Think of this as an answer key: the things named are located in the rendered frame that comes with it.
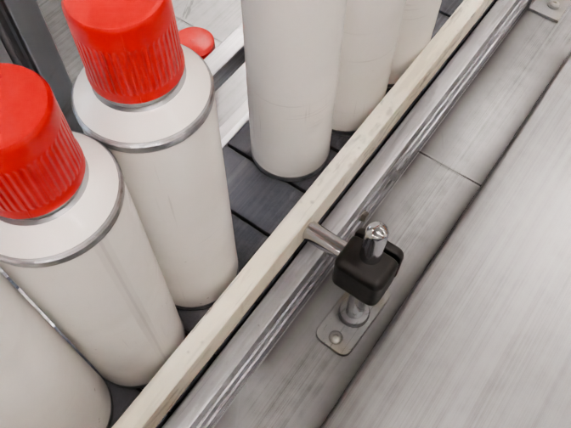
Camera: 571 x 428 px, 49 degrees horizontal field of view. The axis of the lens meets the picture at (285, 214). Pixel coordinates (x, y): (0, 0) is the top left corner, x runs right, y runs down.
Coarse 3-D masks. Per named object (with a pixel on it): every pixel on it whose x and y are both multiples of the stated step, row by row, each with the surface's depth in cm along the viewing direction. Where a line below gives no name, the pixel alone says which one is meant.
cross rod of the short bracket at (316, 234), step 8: (312, 224) 35; (304, 232) 35; (312, 232) 35; (320, 232) 35; (328, 232) 35; (312, 240) 35; (320, 240) 34; (328, 240) 34; (336, 240) 34; (344, 240) 35; (320, 248) 35; (328, 248) 34; (336, 248) 34; (336, 256) 34
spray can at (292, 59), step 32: (256, 0) 28; (288, 0) 27; (320, 0) 27; (256, 32) 30; (288, 32) 29; (320, 32) 29; (256, 64) 32; (288, 64) 30; (320, 64) 31; (256, 96) 34; (288, 96) 33; (320, 96) 33; (256, 128) 37; (288, 128) 35; (320, 128) 36; (256, 160) 40; (288, 160) 38; (320, 160) 39
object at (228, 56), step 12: (240, 24) 35; (240, 36) 35; (216, 48) 34; (228, 48) 34; (240, 48) 34; (216, 60) 34; (228, 60) 34; (240, 60) 35; (216, 72) 34; (228, 72) 35; (216, 84) 34
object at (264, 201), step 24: (456, 0) 48; (456, 48) 46; (240, 144) 41; (336, 144) 41; (240, 168) 40; (360, 168) 40; (240, 192) 39; (264, 192) 39; (288, 192) 39; (240, 216) 39; (264, 216) 39; (240, 240) 38; (264, 240) 38; (240, 264) 37; (288, 264) 40; (192, 312) 36; (192, 384) 34; (120, 408) 33
